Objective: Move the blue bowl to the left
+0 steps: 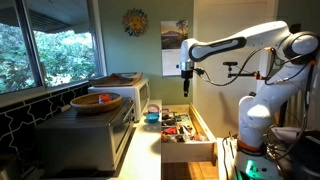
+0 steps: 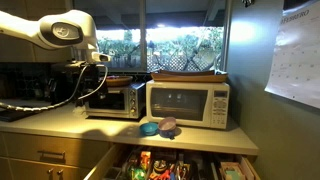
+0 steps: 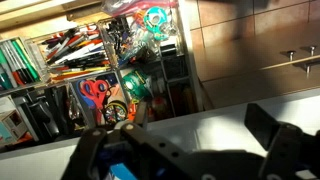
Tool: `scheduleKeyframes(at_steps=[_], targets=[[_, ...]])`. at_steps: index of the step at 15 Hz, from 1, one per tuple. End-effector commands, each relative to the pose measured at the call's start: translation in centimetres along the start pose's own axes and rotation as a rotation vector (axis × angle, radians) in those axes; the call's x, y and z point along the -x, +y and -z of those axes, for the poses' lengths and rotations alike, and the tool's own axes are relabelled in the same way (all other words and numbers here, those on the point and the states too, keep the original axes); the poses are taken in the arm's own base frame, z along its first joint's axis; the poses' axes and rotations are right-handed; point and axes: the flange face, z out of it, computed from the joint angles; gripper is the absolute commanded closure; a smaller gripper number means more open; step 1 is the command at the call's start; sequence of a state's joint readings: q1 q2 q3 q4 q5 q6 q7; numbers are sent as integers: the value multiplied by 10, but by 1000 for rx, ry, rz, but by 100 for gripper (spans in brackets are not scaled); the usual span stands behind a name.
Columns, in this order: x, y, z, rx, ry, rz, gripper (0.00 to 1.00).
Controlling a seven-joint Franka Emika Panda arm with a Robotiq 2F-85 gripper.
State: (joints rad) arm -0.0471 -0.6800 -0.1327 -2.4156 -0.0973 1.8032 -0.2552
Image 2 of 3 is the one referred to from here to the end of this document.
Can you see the open wooden drawer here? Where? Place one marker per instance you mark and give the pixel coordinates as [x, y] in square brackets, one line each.
[103, 163]

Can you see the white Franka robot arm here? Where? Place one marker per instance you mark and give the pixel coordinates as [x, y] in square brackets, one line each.
[33, 30]

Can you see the wooden serving tray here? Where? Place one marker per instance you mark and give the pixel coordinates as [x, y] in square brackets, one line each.
[188, 77]

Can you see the green drawer item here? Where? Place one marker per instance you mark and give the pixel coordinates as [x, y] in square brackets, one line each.
[137, 173]

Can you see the silver toaster oven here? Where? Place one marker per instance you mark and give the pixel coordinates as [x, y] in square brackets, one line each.
[116, 101]

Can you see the purple bowl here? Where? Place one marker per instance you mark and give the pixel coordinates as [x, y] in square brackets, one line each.
[167, 126]

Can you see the round black tape roll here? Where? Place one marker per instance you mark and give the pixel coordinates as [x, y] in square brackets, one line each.
[160, 165]

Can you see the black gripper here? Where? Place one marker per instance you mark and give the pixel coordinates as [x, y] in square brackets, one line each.
[88, 76]

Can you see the crumpled clear plastic wrap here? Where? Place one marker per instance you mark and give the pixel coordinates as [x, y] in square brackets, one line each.
[79, 111]

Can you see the paper wall calendar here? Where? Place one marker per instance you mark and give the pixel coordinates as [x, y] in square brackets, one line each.
[296, 60]

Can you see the flat black tray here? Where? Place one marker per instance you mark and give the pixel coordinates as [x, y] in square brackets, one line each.
[15, 115]

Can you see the tan cardboard box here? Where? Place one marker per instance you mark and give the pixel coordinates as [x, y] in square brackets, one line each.
[232, 171]

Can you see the orange drawer item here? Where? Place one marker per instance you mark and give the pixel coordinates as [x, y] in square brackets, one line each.
[145, 160]

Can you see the wicker basket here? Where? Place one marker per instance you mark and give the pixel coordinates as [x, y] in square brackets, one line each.
[119, 81]

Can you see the window with grey frame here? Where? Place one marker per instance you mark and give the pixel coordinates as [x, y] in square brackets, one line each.
[142, 33]

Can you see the white microwave oven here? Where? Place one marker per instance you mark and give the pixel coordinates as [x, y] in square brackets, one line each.
[186, 105]

